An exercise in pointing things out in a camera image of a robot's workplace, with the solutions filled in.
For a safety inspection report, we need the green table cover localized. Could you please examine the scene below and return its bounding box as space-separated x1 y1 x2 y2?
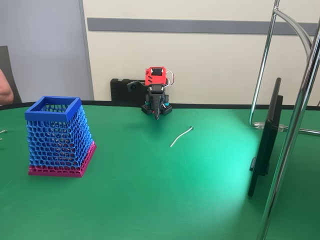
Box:
0 99 320 240

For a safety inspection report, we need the black plastic tool case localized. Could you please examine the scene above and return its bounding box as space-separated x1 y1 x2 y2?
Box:
110 78 147 102

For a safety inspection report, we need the grey wall rail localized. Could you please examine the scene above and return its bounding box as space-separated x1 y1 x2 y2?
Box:
86 17 319 36

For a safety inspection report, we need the chrome tube stand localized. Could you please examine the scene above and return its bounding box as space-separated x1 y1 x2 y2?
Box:
248 0 320 240

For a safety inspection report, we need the blue and pink lattice basket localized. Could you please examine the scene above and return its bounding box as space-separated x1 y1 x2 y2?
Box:
24 96 97 179

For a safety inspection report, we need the white servo cable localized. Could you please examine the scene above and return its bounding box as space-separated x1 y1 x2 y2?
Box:
165 70 176 86

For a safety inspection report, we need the clear plastic clip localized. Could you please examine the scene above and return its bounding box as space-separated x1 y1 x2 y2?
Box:
253 120 287 132

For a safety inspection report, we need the black flat monitor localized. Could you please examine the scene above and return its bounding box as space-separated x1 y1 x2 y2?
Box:
247 77 285 198

